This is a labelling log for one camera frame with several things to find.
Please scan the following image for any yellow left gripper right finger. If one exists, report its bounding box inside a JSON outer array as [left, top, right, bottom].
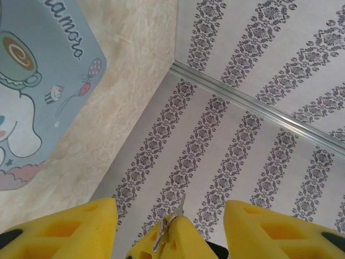
[[225, 200, 345, 259]]

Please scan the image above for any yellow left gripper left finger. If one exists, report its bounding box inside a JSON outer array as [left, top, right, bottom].
[[0, 196, 118, 259]]

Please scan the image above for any silver key ring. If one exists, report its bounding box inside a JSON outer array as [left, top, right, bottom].
[[160, 214, 176, 236]]

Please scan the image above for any blue cartoon print mat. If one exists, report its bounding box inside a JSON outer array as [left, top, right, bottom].
[[0, 0, 108, 192]]

